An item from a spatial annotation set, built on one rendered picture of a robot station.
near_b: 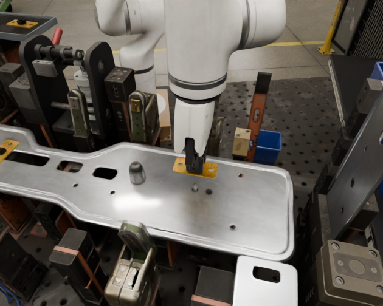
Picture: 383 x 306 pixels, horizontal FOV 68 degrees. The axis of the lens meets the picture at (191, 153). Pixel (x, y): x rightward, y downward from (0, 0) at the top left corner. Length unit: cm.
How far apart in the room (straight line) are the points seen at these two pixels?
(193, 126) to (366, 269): 33
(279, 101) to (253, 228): 94
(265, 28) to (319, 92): 120
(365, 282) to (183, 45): 41
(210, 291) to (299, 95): 115
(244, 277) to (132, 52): 78
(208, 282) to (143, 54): 74
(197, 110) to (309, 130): 93
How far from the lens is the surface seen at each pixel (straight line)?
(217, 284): 53
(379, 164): 46
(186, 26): 35
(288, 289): 53
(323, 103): 148
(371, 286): 51
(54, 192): 66
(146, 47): 101
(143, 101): 68
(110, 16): 93
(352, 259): 52
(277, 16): 40
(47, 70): 77
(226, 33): 37
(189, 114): 40
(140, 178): 61
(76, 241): 59
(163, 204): 58
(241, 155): 66
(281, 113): 135
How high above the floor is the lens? 147
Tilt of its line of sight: 45 degrees down
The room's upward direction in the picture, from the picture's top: straight up
